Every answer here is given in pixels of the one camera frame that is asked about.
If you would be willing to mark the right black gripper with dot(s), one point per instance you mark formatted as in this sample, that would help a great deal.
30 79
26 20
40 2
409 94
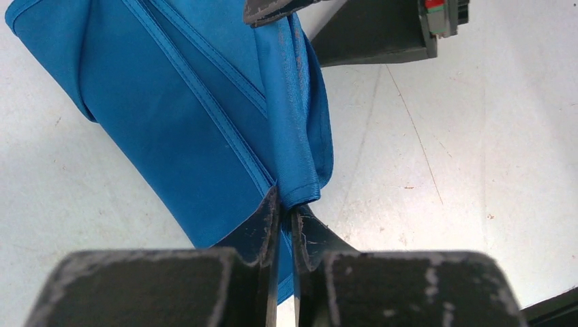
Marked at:
388 31

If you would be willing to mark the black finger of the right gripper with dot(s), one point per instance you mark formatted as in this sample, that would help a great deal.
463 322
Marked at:
258 13

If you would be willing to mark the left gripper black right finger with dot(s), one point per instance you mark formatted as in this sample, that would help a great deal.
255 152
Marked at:
336 285

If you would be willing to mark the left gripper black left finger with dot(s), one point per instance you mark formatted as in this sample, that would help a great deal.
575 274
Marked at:
233 283

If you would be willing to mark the blue cloth napkin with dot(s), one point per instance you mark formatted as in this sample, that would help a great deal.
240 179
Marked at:
210 111

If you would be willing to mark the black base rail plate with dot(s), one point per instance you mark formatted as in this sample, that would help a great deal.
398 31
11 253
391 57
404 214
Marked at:
559 311

